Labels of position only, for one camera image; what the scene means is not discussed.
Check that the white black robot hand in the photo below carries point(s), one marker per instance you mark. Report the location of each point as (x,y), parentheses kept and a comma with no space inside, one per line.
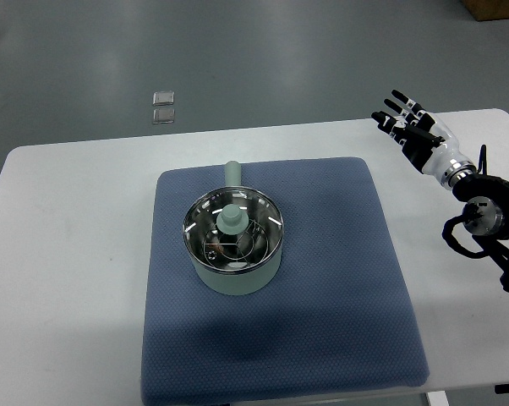
(427,143)

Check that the glass lid green knob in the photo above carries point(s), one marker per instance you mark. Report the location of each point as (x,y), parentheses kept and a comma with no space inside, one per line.
(230,209)

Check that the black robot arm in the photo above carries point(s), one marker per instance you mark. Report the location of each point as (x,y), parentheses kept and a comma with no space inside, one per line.
(485,215)

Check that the green pot steel interior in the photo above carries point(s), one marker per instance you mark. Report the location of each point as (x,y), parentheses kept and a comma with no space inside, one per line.
(238,284)

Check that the brown cardboard box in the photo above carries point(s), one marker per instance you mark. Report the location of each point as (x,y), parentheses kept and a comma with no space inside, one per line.
(487,10)

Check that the blue textured mat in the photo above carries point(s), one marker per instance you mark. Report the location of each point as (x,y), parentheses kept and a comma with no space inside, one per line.
(336,317)

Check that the upper metal floor plate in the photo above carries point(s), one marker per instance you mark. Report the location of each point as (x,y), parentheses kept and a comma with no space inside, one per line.
(163,98)

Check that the wire steaming rack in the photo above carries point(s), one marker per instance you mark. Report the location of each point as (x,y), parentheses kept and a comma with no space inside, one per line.
(231,252)

